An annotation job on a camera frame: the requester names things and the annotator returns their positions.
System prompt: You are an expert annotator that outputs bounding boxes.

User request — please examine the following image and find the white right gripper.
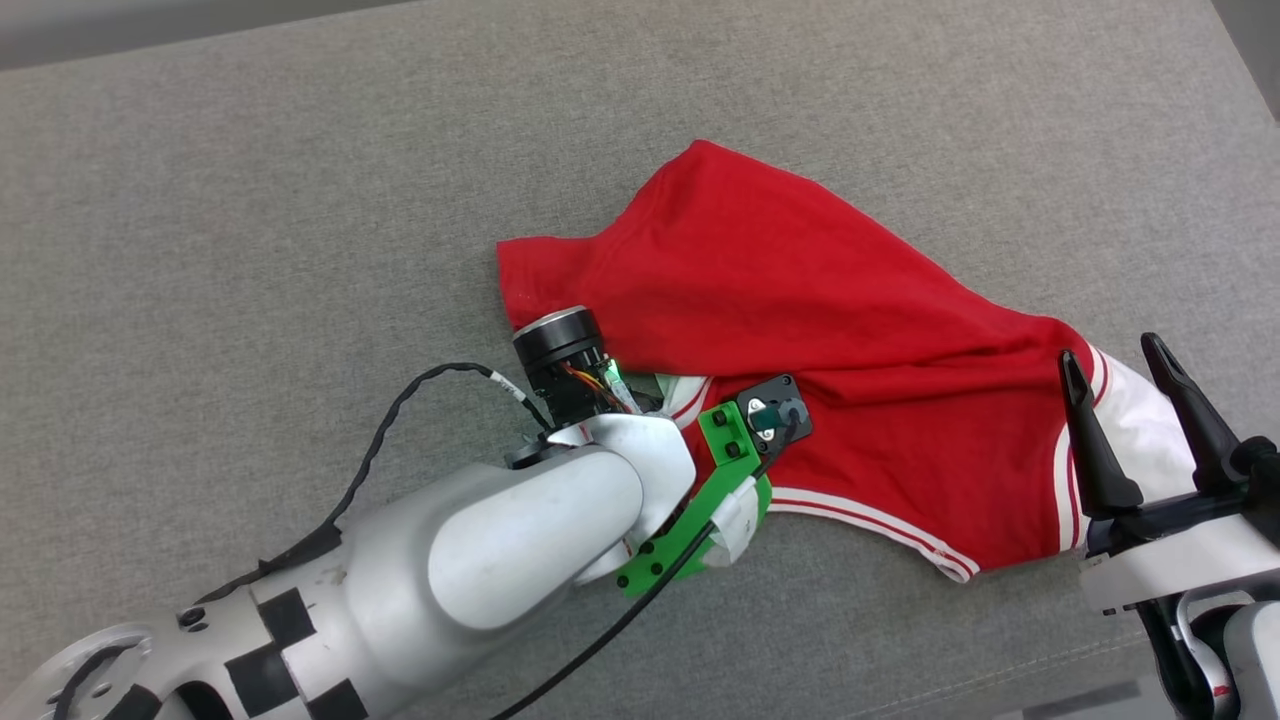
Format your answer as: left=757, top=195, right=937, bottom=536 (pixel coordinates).
left=1057, top=332, right=1280, bottom=616

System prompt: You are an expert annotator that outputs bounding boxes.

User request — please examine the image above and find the braided black left arm cable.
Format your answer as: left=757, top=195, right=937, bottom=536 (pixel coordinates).
left=195, top=361, right=553, bottom=607

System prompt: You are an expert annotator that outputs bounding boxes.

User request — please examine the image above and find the red white basketball jersey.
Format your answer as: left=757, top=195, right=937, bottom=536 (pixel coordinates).
left=496, top=139, right=1203, bottom=585

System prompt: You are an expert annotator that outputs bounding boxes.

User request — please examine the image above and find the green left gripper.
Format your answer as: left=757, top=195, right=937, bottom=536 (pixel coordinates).
left=511, top=306, right=774, bottom=600

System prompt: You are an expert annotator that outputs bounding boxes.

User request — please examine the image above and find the grey fabric sofa cushion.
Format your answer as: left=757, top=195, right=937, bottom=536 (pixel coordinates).
left=0, top=0, right=1280, bottom=720

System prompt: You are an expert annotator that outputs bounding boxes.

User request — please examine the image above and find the left camera cable teal plug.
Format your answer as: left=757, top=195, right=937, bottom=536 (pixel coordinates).
left=488, top=405, right=807, bottom=720

